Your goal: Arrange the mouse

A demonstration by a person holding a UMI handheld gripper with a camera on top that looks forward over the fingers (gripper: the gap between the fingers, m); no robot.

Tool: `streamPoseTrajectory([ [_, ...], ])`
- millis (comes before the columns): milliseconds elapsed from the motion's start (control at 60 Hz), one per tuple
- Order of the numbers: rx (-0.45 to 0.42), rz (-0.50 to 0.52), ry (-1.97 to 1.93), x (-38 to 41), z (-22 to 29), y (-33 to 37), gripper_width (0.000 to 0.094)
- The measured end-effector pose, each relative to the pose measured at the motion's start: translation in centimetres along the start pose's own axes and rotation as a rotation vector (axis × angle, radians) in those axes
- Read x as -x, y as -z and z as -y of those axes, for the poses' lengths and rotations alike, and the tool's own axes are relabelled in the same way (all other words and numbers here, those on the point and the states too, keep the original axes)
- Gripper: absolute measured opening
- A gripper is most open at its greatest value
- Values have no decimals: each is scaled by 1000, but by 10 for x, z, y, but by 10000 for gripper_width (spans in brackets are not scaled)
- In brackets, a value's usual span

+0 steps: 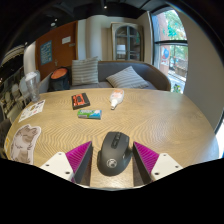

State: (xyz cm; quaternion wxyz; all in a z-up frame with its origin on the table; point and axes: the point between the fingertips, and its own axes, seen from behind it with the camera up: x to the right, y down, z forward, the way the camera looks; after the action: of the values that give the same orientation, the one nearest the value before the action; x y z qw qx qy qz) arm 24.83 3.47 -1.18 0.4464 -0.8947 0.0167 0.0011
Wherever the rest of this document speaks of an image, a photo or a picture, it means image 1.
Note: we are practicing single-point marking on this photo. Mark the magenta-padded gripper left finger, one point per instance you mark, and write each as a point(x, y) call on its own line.
point(58, 163)

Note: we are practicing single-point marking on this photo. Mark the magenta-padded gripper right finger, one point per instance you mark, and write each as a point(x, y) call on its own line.
point(163, 164)

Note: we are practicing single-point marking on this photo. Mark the black computer mouse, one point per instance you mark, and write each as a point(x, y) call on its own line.
point(114, 153)

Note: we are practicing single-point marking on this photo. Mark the green and white packet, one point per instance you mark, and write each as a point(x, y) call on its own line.
point(89, 114)

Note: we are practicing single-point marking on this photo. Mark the white printed sticker sheet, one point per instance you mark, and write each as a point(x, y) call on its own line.
point(31, 110)

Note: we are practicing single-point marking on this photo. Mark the black box with orange print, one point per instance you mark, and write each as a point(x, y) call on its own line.
point(80, 101)

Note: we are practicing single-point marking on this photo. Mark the group of white chairs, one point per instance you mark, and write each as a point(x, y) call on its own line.
point(13, 100)

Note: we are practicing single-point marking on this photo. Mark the small white squeeze bottle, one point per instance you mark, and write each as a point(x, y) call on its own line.
point(117, 96)

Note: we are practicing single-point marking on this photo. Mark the black and orange bag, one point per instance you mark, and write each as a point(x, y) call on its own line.
point(59, 80)

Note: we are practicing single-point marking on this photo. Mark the grey curved sofa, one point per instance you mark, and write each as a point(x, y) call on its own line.
point(150, 75)

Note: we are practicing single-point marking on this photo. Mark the flat striped cushion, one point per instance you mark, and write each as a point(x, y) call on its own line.
point(126, 79)

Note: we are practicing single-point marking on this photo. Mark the large striped cushion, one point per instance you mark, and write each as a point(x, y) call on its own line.
point(85, 71)

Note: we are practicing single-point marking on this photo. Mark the brown wooden door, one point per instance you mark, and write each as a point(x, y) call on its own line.
point(61, 55)

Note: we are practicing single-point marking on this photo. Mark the blue poster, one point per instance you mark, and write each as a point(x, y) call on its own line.
point(46, 52)

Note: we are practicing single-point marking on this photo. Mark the dark-framed window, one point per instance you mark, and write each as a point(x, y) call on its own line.
point(170, 43)

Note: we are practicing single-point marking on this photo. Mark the white door sign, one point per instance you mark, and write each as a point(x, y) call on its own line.
point(66, 40)

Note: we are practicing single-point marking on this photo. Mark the arched glass-door cabinet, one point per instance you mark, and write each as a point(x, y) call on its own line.
point(128, 41)

